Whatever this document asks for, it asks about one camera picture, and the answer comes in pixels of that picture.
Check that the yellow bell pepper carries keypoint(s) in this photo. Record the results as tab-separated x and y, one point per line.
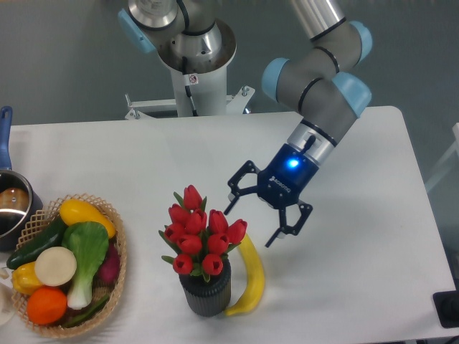
24	279

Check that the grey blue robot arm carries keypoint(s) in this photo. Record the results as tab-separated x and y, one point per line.
320	87

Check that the red tulip bouquet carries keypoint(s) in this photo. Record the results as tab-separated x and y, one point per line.
200	239

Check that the blue handled saucepan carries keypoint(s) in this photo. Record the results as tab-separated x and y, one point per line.
19	201

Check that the black device at edge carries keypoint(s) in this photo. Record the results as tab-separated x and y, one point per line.
446	305

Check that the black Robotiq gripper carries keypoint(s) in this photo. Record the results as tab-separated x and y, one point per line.
287	179

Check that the purple sweet potato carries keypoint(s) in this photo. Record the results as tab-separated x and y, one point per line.
109	269

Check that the small white garlic piece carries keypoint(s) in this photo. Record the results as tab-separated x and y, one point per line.
4	274

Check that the round cream bun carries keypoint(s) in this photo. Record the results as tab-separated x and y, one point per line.
55	266

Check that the white plate at edge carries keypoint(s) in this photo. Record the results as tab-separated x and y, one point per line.
6	307

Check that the green chili pepper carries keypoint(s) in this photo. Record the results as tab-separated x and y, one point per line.
89	313

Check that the white frame at right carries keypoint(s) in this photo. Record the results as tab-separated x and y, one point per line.
445	163

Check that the dark green cucumber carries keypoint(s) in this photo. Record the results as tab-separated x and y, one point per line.
51	236

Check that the orange fruit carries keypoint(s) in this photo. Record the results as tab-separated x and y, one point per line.
46	305

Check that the green bok choy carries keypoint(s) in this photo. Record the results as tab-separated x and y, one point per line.
88	241

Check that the yellow squash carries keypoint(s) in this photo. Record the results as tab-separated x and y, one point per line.
74	211

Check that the dark ribbed vase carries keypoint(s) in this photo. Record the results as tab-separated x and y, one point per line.
208	299

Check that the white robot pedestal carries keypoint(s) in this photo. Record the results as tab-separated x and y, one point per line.
198	68

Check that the yellow banana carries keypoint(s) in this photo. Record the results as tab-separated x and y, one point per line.
255	284

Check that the woven wicker basket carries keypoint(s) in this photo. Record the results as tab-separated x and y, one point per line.
36	224

